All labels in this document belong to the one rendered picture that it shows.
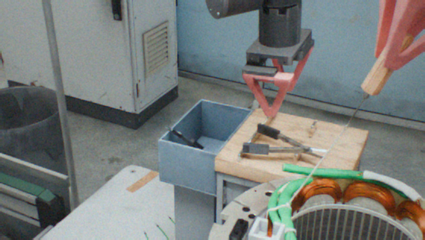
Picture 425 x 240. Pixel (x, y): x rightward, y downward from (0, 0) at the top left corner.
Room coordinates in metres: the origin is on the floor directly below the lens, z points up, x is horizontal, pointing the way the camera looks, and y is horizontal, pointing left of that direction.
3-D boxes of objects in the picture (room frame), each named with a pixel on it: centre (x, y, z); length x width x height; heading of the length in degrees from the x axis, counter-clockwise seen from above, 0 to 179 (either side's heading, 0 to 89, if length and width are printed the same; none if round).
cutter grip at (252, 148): (0.69, -0.10, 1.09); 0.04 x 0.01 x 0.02; 79
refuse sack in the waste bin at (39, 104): (1.85, 0.70, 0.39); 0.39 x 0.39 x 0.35
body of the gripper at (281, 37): (0.70, -0.12, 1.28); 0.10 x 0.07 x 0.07; 154
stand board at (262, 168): (0.74, -0.16, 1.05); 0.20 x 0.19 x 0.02; 64
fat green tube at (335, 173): (0.52, -0.18, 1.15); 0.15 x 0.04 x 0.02; 67
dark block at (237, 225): (0.48, -0.05, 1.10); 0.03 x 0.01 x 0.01; 157
